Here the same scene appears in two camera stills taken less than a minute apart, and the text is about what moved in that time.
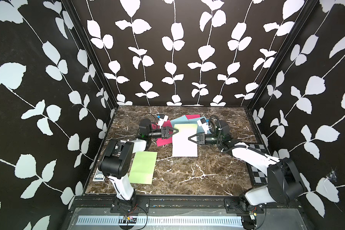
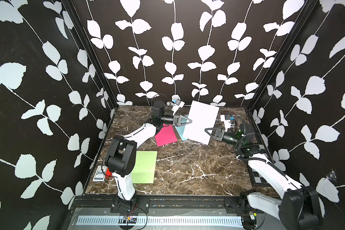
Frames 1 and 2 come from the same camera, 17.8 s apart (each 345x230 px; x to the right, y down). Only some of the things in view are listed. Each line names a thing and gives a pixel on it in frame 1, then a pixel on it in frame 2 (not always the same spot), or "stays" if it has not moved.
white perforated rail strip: (162, 221) stays
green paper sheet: (143, 167) stays
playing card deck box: (98, 176) stays
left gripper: (165, 136) to (176, 120)
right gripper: (190, 139) to (220, 132)
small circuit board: (127, 219) stays
